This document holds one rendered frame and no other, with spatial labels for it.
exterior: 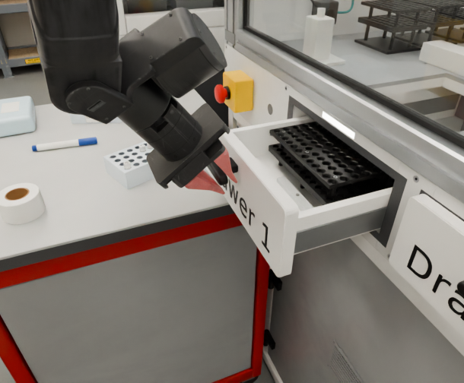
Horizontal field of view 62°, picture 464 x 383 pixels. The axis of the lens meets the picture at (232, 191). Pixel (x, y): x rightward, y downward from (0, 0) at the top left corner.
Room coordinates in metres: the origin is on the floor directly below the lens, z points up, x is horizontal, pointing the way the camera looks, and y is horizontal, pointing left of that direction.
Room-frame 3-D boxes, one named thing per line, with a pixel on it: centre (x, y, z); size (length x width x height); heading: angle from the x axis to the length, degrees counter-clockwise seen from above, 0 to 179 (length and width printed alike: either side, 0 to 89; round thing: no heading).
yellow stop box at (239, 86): (0.82, -0.01, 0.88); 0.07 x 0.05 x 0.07; 22
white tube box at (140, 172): (0.68, 0.18, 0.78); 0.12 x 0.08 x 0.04; 133
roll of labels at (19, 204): (0.54, 0.37, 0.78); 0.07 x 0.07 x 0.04
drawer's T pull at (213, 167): (0.45, 0.01, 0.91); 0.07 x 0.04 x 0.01; 22
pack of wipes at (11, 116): (0.90, 0.55, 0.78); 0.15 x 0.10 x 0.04; 23
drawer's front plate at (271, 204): (0.46, -0.01, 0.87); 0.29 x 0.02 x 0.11; 22
